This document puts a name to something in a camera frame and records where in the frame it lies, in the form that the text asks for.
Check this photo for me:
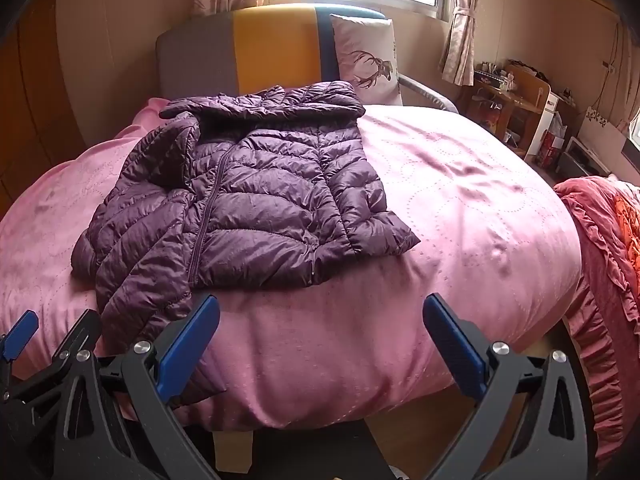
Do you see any pink dotted bed quilt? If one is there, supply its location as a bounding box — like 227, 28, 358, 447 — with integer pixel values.
1, 98, 582, 430

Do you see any cluttered wooden desk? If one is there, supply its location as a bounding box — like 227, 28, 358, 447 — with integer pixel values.
458, 63, 551, 159

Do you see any white metal bed rail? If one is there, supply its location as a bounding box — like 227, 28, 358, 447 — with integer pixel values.
398, 74, 459, 114

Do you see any wooden wardrobe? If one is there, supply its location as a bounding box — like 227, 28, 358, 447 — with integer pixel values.
0, 0, 86, 214

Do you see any right pink patterned curtain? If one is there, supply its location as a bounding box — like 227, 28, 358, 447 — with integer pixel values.
440, 0, 480, 87

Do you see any purple quilted down jacket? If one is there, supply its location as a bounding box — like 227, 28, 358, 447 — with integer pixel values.
72, 80, 418, 352

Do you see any side window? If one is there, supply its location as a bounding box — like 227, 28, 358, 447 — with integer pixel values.
622, 112, 640, 164

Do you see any white cabinet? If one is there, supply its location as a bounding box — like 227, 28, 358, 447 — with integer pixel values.
524, 91, 578, 162

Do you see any side window curtain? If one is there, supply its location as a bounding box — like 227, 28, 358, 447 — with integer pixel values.
611, 26, 639, 134

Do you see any white deer print pillow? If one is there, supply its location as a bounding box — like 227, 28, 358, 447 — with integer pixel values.
330, 14, 402, 105

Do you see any grey yellow blue headboard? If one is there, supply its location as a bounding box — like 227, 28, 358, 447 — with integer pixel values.
155, 3, 384, 100

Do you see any red ruffled blanket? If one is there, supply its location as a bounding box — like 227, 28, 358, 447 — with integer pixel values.
554, 177, 639, 470

